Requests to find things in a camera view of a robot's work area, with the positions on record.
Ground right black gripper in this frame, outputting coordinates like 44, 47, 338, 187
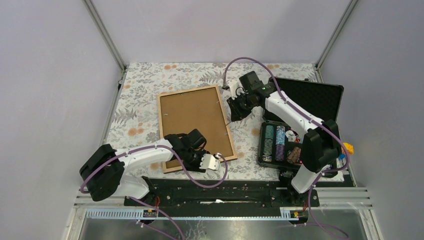
226, 92, 258, 122

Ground black picture frame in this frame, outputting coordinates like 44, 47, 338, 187
157, 85, 238, 161

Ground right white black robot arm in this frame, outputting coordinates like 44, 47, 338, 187
222, 71, 344, 206

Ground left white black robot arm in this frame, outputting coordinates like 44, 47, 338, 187
79, 129, 216, 206

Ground black poker chip case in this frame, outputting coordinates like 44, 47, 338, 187
257, 77, 344, 173

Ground floral table mat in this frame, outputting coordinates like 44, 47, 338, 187
106, 62, 316, 181

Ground yellow blue tape dispenser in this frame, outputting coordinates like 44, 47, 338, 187
338, 142, 354, 160

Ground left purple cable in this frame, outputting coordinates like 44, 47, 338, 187
80, 144, 229, 240

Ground purple cable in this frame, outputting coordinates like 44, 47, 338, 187
80, 144, 229, 240
222, 56, 351, 240

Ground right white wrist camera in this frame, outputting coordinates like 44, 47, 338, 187
228, 82, 246, 100

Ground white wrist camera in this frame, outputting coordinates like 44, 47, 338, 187
199, 153, 222, 171
228, 82, 246, 100

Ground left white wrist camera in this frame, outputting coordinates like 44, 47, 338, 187
199, 153, 222, 171

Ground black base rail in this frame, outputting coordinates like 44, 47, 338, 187
123, 179, 320, 213

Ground grey slotted cable duct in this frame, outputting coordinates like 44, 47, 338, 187
86, 206, 299, 221

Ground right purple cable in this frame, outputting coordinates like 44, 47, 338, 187
222, 56, 351, 240

